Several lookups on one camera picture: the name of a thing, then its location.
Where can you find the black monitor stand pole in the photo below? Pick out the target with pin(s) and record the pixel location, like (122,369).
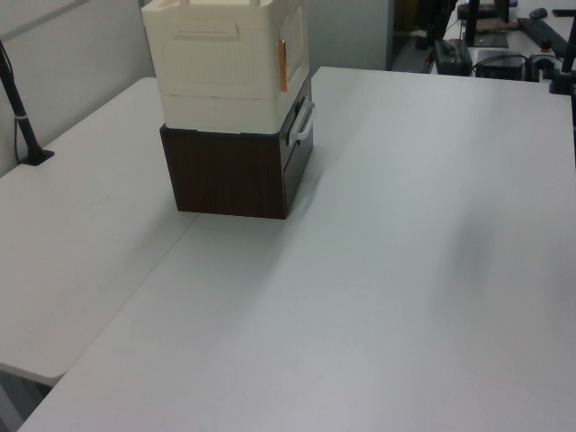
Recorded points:
(470,22)

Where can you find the black keyboard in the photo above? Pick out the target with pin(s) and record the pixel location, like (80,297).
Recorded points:
(542,31)

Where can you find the black camera clamp stand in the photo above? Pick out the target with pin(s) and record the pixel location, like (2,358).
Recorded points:
(565,72)

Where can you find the black device with green light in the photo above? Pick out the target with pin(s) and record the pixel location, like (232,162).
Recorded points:
(452,56)

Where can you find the cream plastic cabinet body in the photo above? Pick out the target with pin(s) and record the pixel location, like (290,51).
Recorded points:
(211,67)

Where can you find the dark brown wooden drawer box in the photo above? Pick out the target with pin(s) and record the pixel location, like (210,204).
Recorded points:
(225,175)

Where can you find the black box device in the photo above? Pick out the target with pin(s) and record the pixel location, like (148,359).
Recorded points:
(501,65)

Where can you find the cream cabinet door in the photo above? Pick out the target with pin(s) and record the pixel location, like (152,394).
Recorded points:
(297,40)

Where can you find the dark computer mouse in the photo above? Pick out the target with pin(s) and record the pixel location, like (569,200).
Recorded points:
(537,13)

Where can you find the black round knob device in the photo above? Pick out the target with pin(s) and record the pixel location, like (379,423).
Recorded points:
(542,60)

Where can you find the dark box under desk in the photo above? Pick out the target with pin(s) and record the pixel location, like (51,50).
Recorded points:
(432,31)

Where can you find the black pole stand with base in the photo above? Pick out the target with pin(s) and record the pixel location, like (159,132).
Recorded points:
(20,117)

